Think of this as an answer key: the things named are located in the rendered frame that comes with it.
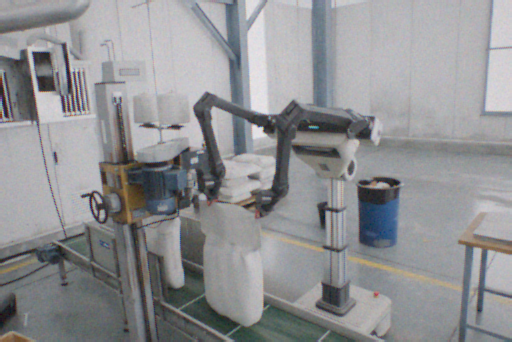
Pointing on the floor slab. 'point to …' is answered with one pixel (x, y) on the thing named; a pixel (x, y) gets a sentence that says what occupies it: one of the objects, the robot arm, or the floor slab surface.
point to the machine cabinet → (78, 133)
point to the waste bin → (378, 211)
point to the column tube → (122, 222)
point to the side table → (479, 279)
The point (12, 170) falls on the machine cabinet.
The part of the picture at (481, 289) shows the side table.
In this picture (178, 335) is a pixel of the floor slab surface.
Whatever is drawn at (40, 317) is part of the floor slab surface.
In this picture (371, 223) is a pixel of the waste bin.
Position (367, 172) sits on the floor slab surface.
